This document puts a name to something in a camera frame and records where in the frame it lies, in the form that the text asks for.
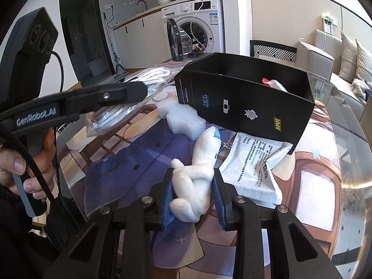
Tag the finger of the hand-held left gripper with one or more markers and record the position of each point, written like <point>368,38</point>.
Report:
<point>116,94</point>

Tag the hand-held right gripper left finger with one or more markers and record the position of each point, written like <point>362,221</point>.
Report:
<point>168,209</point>

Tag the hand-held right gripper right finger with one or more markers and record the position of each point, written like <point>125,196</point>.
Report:
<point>221,206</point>

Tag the white plush toy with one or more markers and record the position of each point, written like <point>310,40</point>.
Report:
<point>191,180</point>

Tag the black cardboard box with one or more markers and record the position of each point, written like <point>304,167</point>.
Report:
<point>247,104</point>

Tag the red white tissue packet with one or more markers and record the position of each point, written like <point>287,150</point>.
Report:
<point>274,83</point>

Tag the person's left hand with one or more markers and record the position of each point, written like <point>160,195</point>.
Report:
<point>48,157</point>

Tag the grey bin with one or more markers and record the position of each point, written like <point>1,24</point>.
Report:
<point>94,69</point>

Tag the mop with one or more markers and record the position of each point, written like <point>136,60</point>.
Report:
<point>116,61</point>

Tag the white foil packet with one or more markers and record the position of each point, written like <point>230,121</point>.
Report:
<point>252,165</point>

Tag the dark glass door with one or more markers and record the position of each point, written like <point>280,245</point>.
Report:
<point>81,29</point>

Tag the kitchen counter cabinets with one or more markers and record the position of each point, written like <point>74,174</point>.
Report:
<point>139,40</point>

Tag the printed desk mat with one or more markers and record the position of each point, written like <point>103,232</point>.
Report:
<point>130,162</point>

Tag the white foam piece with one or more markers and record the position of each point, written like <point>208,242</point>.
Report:
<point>183,119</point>

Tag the black kitchen faucet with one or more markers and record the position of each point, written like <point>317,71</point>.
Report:
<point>142,4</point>

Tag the white washing machine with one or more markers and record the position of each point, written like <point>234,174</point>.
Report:
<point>210,20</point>

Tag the patterned black white chair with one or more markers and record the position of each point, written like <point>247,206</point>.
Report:
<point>273,51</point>

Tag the beige sofa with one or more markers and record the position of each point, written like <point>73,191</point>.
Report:
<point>319,61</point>

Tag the grey furry item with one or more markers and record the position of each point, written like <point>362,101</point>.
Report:
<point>360,87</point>

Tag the beige cushion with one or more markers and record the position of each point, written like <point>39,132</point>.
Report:
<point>347,55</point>

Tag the grey cushion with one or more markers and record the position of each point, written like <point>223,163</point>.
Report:
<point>364,64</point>

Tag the wall socket with charger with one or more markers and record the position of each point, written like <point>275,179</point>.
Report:
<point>329,23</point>

